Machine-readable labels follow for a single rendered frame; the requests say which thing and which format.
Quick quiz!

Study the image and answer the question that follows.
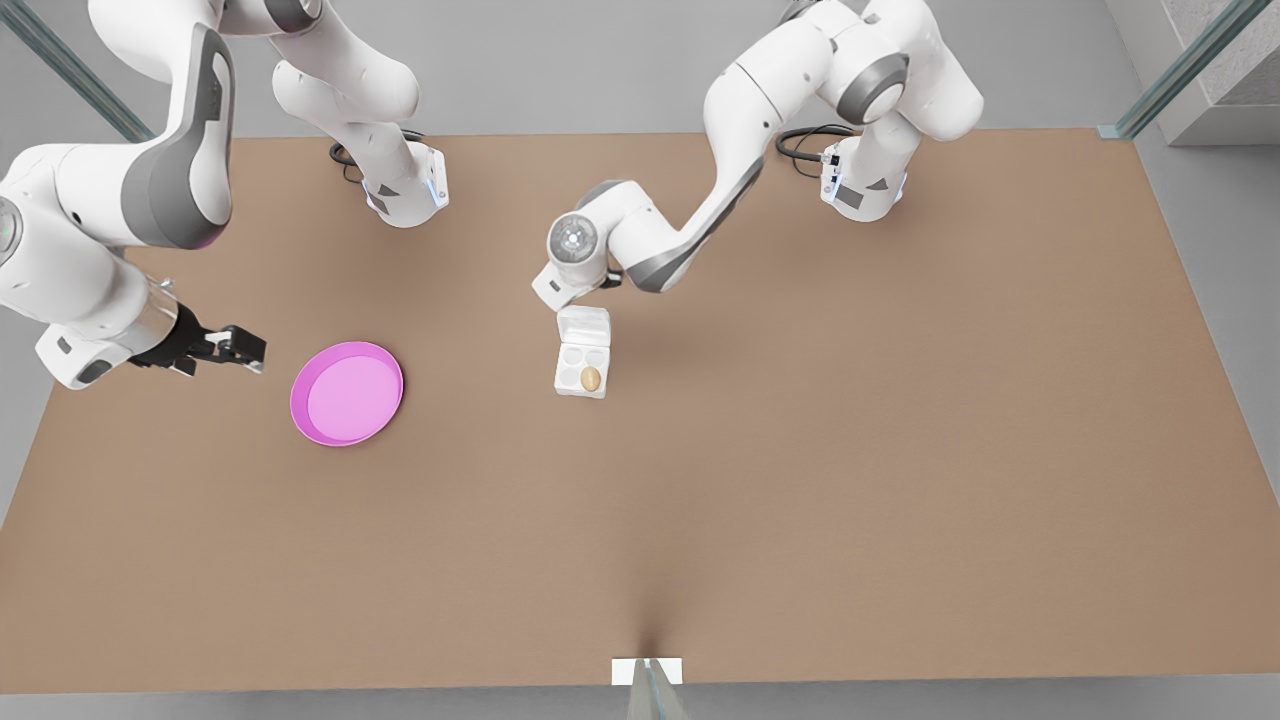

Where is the white egg box base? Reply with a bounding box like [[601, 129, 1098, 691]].
[[554, 340, 610, 401]]

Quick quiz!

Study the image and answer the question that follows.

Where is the white egg box lid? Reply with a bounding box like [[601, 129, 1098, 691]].
[[556, 305, 612, 348]]

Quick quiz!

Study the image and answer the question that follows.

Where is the pink round plate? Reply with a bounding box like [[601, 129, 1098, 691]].
[[289, 341, 406, 448]]

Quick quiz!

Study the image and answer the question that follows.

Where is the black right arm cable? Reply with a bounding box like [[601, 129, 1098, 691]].
[[329, 129, 427, 187]]

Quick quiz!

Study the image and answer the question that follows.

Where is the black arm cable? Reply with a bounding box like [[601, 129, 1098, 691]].
[[329, 129, 427, 187], [775, 124, 861, 181]]

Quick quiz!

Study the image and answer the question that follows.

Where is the silver frame post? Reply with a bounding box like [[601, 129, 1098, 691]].
[[611, 657, 687, 720], [1096, 0, 1273, 141], [0, 0, 157, 143]]

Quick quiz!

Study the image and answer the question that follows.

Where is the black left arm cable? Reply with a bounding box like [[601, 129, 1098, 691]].
[[775, 124, 861, 181]]

